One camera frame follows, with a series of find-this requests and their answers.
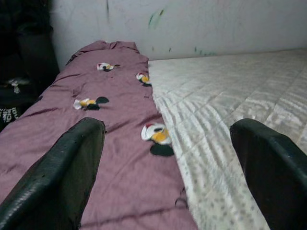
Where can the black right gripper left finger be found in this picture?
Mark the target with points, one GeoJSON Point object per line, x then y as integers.
{"type": "Point", "coordinates": [52, 182]}

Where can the purple cartoon print blanket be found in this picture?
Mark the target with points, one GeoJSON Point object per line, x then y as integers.
{"type": "Point", "coordinates": [120, 107]}

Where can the white quilted mattress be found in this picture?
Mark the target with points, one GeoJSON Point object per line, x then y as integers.
{"type": "Point", "coordinates": [227, 95]}

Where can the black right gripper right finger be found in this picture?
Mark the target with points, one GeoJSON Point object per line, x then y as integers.
{"type": "Point", "coordinates": [275, 179]}

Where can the black glossy furniture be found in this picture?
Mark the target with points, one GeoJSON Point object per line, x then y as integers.
{"type": "Point", "coordinates": [31, 48]}

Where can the black bag white lettering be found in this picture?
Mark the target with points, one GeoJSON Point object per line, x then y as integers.
{"type": "Point", "coordinates": [8, 115]}

